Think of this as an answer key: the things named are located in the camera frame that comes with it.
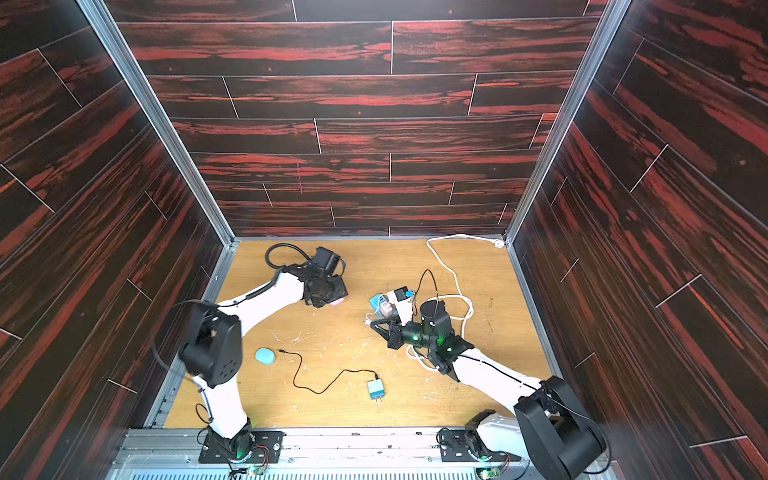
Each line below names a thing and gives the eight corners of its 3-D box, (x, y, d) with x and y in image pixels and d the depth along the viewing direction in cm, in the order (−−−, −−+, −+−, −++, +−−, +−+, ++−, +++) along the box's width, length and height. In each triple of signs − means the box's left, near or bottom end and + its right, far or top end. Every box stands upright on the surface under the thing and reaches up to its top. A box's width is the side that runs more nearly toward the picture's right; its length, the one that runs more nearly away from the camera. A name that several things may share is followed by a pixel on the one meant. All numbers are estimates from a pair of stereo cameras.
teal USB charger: (371, 403, 83) (371, 401, 81) (368, 384, 86) (367, 381, 84) (386, 400, 83) (386, 398, 81) (382, 381, 86) (382, 378, 85)
